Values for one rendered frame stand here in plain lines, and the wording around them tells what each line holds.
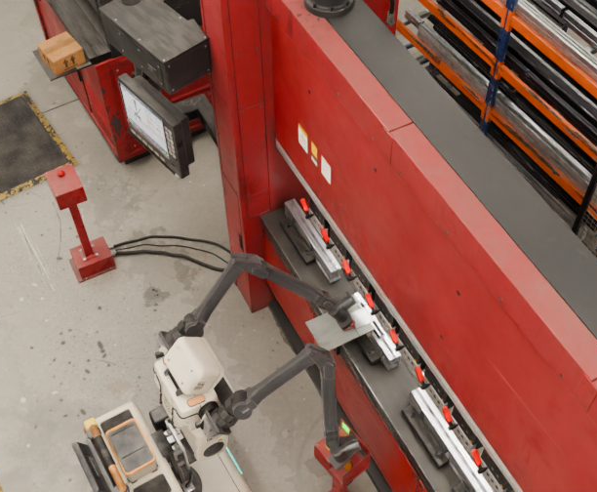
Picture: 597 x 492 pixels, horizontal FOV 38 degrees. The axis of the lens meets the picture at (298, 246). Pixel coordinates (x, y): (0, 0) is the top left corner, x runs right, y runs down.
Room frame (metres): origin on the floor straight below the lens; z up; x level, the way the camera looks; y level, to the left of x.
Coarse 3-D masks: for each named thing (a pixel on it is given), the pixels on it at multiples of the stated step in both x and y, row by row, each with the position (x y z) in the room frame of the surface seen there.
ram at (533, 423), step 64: (320, 128) 2.51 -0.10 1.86; (320, 192) 2.51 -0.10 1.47; (384, 192) 2.07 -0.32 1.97; (384, 256) 2.03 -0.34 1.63; (448, 256) 1.71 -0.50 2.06; (448, 320) 1.65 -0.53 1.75; (512, 320) 1.41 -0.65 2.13; (448, 384) 1.58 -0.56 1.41; (512, 384) 1.33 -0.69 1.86; (512, 448) 1.25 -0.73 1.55; (576, 448) 1.07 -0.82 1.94
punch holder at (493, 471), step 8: (488, 456) 1.32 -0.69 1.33; (488, 464) 1.31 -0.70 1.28; (496, 464) 1.28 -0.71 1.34; (488, 472) 1.29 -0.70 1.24; (496, 472) 1.26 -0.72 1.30; (488, 480) 1.28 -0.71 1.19; (496, 480) 1.25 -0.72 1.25; (504, 480) 1.22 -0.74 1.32; (496, 488) 1.24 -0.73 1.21; (504, 488) 1.21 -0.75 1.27; (512, 488) 1.24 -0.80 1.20
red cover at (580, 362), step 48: (288, 0) 2.77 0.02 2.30; (336, 48) 2.48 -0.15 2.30; (336, 96) 2.37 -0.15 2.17; (384, 96) 2.23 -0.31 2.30; (384, 144) 2.06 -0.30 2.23; (432, 192) 1.81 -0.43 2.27; (480, 240) 1.59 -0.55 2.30; (528, 288) 1.41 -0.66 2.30; (528, 336) 1.32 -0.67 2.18; (576, 336) 1.25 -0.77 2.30; (576, 384) 1.14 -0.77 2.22
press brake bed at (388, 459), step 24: (264, 240) 2.83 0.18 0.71; (288, 312) 2.60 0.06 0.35; (312, 312) 2.35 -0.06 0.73; (288, 336) 2.63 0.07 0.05; (312, 336) 2.34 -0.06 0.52; (336, 360) 2.12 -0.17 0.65; (336, 384) 2.11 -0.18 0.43; (360, 384) 1.92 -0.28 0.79; (360, 408) 1.90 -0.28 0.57; (360, 432) 1.88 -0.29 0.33; (384, 432) 1.71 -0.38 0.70; (384, 456) 1.68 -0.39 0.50; (408, 456) 1.55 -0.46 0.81; (384, 480) 1.74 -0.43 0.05; (408, 480) 1.51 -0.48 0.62
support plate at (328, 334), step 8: (312, 320) 2.13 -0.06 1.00; (320, 320) 2.13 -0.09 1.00; (328, 320) 2.13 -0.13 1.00; (312, 328) 2.09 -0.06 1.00; (320, 328) 2.09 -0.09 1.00; (328, 328) 2.09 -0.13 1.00; (336, 328) 2.09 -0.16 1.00; (352, 328) 2.09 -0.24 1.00; (360, 328) 2.09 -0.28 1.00; (368, 328) 2.09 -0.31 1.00; (320, 336) 2.05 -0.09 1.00; (328, 336) 2.05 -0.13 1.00; (336, 336) 2.05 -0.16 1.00; (344, 336) 2.05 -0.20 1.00; (352, 336) 2.05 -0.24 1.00; (360, 336) 2.05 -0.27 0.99; (320, 344) 2.01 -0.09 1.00; (328, 344) 2.01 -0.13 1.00; (336, 344) 2.01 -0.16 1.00
